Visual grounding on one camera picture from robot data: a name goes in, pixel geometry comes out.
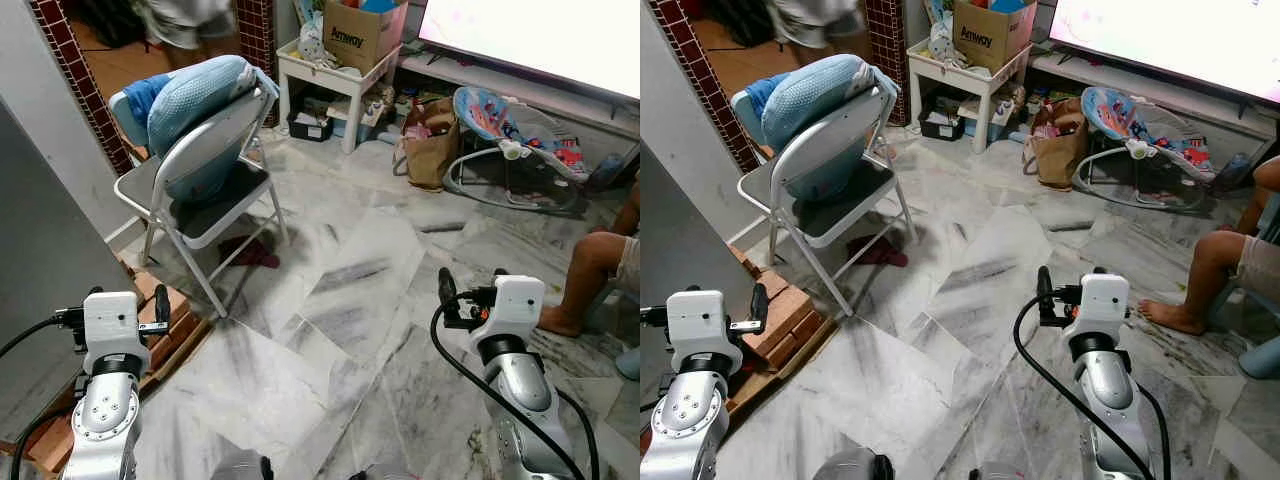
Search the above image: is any grey folding chair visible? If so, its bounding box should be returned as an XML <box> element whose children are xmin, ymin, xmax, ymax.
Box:
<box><xmin>113</xmin><ymin>82</ymin><xmax>290</xmax><ymax>319</ymax></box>
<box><xmin>737</xmin><ymin>82</ymin><xmax>917</xmax><ymax>319</ymax></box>

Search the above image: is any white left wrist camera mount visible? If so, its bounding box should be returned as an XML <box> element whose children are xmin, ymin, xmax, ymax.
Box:
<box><xmin>665</xmin><ymin>288</ymin><xmax>729</xmax><ymax>374</ymax></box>
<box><xmin>82</xmin><ymin>291</ymin><xmax>142</xmax><ymax>364</ymax></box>

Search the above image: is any standing person in shorts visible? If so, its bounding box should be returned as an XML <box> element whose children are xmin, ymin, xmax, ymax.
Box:
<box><xmin>768</xmin><ymin>0</ymin><xmax>870</xmax><ymax>50</ymax></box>
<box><xmin>134</xmin><ymin>0</ymin><xmax>239</xmax><ymax>52</ymax></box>

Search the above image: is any blue cloth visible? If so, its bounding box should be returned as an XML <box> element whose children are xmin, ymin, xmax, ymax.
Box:
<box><xmin>745</xmin><ymin>72</ymin><xmax>793</xmax><ymax>121</ymax></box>
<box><xmin>122</xmin><ymin>73</ymin><xmax>173</xmax><ymax>123</ymax></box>

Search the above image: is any small white table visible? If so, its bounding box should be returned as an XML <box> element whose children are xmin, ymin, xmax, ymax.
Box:
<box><xmin>276</xmin><ymin>38</ymin><xmax>404</xmax><ymax>156</ymax></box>
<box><xmin>905</xmin><ymin>38</ymin><xmax>1032</xmax><ymax>156</ymax></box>

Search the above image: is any brown paper bag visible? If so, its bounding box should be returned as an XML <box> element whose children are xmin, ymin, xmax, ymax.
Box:
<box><xmin>392</xmin><ymin>97</ymin><xmax>462</xmax><ymax>192</ymax></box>
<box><xmin>1021</xmin><ymin>97</ymin><xmax>1092</xmax><ymax>191</ymax></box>

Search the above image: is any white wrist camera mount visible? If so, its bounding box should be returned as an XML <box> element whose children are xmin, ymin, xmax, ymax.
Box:
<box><xmin>1062</xmin><ymin>272</ymin><xmax>1132</xmax><ymax>347</ymax></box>
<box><xmin>82</xmin><ymin>291</ymin><xmax>142</xmax><ymax>364</ymax></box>
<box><xmin>665</xmin><ymin>288</ymin><xmax>729</xmax><ymax>374</ymax></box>
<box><xmin>470</xmin><ymin>274</ymin><xmax>547</xmax><ymax>347</ymax></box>

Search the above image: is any white patterned bag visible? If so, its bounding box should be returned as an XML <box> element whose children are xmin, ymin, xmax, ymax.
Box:
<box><xmin>925</xmin><ymin>14</ymin><xmax>957</xmax><ymax>64</ymax></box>
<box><xmin>296</xmin><ymin>14</ymin><xmax>330</xmax><ymax>67</ymax></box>

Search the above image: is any brown Amway cardboard box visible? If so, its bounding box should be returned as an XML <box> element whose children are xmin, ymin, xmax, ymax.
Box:
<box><xmin>951</xmin><ymin>0</ymin><xmax>1039</xmax><ymax>77</ymax></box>
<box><xmin>321</xmin><ymin>0</ymin><xmax>410</xmax><ymax>77</ymax></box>

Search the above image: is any colourful baby bouncer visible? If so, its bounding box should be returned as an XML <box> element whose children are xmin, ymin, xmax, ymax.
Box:
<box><xmin>442</xmin><ymin>84</ymin><xmax>603</xmax><ymax>214</ymax></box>
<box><xmin>1071</xmin><ymin>85</ymin><xmax>1221</xmax><ymax>212</ymax></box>

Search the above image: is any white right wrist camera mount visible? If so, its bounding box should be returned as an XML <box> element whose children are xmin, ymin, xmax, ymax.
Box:
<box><xmin>1062</xmin><ymin>272</ymin><xmax>1132</xmax><ymax>347</ymax></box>
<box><xmin>470</xmin><ymin>274</ymin><xmax>547</xmax><ymax>347</ymax></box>

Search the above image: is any light blue pillow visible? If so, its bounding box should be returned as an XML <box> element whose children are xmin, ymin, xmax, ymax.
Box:
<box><xmin>110</xmin><ymin>54</ymin><xmax>280</xmax><ymax>203</ymax></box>
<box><xmin>732</xmin><ymin>54</ymin><xmax>902</xmax><ymax>203</ymax></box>

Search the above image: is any flat screen television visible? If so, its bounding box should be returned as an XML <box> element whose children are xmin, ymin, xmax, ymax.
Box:
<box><xmin>1046</xmin><ymin>0</ymin><xmax>1280</xmax><ymax>107</ymax></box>
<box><xmin>417</xmin><ymin>0</ymin><xmax>641</xmax><ymax>100</ymax></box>

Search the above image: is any black storage basket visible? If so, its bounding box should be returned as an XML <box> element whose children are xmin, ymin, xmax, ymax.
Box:
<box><xmin>287</xmin><ymin>108</ymin><xmax>337</xmax><ymax>143</ymax></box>
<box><xmin>917</xmin><ymin>108</ymin><xmax>967</xmax><ymax>142</ymax></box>

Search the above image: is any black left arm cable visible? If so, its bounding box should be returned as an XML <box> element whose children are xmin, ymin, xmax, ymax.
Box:
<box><xmin>0</xmin><ymin>316</ymin><xmax>63</xmax><ymax>480</ymax></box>

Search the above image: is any dark red cloth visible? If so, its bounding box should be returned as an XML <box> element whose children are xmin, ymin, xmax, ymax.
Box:
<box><xmin>847</xmin><ymin>235</ymin><xmax>910</xmax><ymax>269</ymax></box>
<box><xmin>219</xmin><ymin>236</ymin><xmax>282</xmax><ymax>270</ymax></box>

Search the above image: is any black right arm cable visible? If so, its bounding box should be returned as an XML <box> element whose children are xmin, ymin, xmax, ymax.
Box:
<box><xmin>430</xmin><ymin>295</ymin><xmax>602</xmax><ymax>480</ymax></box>
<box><xmin>1012</xmin><ymin>295</ymin><xmax>1173</xmax><ymax>480</ymax></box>

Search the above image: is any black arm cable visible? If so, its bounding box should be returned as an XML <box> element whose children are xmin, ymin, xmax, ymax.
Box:
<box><xmin>1012</xmin><ymin>295</ymin><xmax>1173</xmax><ymax>480</ymax></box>
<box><xmin>430</xmin><ymin>295</ymin><xmax>602</xmax><ymax>480</ymax></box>
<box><xmin>0</xmin><ymin>316</ymin><xmax>63</xmax><ymax>480</ymax></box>

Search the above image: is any grey robot left leg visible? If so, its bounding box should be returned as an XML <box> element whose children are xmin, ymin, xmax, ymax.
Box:
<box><xmin>814</xmin><ymin>446</ymin><xmax>895</xmax><ymax>480</ymax></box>

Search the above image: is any grey television bench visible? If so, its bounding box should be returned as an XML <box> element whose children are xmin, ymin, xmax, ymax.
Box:
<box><xmin>398</xmin><ymin>52</ymin><xmax>641</xmax><ymax>139</ymax></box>
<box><xmin>1028</xmin><ymin>50</ymin><xmax>1280</xmax><ymax>141</ymax></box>

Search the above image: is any seated person's bare leg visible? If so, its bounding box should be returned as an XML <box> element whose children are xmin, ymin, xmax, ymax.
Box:
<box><xmin>537</xmin><ymin>180</ymin><xmax>641</xmax><ymax>339</ymax></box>
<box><xmin>1138</xmin><ymin>155</ymin><xmax>1280</xmax><ymax>337</ymax></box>

